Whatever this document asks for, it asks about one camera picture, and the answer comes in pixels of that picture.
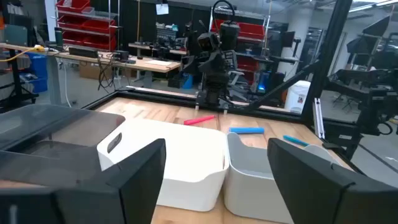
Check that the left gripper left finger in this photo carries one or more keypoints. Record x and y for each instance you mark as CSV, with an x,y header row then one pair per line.
x,y
124,193

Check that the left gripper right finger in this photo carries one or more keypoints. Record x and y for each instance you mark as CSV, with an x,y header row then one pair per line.
x,y
311,193

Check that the teal marker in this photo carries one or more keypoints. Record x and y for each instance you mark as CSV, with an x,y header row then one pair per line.
x,y
295,140

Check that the thin pink marker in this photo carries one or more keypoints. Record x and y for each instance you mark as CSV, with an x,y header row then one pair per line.
x,y
199,120

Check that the thick blue marker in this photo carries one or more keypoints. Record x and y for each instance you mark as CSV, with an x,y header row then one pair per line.
x,y
246,130

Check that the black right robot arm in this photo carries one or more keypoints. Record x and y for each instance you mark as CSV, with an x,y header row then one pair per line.
x,y
216,88

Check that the metal rack with red bins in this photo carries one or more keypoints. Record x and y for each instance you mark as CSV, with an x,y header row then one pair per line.
x,y
252,31

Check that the light grey plastic bin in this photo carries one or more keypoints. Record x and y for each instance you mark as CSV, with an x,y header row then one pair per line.
x,y
248,186

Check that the white plastic bin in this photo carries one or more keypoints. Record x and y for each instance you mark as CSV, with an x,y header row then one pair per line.
x,y
186,155

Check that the long wooden workbench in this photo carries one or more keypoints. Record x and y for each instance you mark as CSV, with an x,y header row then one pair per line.
x,y
140,63

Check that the white paper sheet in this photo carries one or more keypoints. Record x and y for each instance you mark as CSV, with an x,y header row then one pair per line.
x,y
162,9

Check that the white waste bin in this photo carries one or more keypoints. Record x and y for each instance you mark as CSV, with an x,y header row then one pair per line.
x,y
297,96

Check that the dark translucent plastic bin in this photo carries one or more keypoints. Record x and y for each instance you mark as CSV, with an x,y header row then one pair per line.
x,y
46,124

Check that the black neighbouring robot rig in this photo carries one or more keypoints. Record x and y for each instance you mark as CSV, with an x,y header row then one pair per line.
x,y
373,96

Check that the cardboard box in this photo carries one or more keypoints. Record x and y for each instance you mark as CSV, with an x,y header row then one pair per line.
x,y
90,71

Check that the blue storage bins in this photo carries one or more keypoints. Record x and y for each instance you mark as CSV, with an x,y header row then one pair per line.
x,y
38,71

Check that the black flask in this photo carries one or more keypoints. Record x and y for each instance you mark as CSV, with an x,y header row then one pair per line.
x,y
58,37

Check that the white bracket strip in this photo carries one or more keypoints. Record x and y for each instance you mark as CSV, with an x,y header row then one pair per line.
x,y
318,118

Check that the black aluminium rig frame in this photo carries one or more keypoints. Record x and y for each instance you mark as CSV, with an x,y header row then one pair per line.
x,y
329,46

